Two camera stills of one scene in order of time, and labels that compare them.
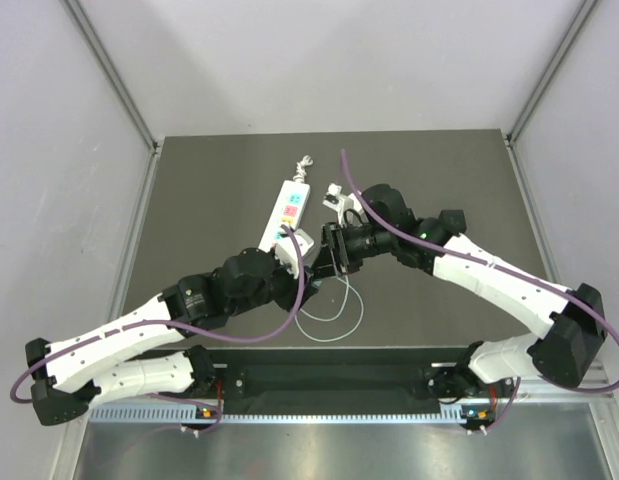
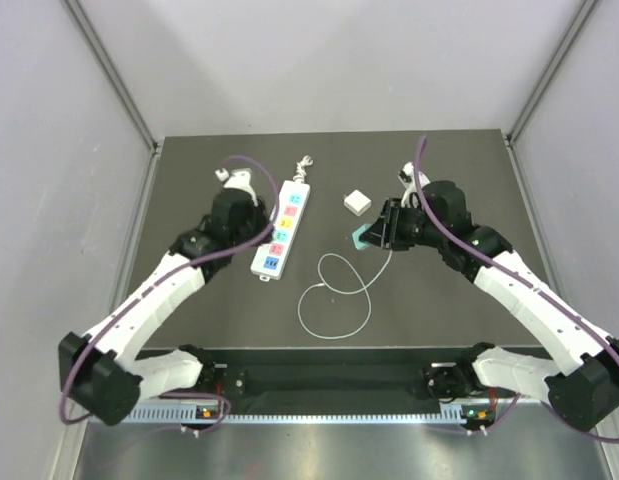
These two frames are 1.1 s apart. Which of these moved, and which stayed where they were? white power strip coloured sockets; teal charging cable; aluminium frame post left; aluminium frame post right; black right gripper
Moved: black right gripper; teal charging cable
Stayed: aluminium frame post right; white power strip coloured sockets; aluminium frame post left
